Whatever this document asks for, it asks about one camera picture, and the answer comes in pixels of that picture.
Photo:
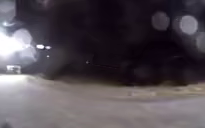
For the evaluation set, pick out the grey asphalt path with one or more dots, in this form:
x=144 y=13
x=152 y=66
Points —
x=90 y=106

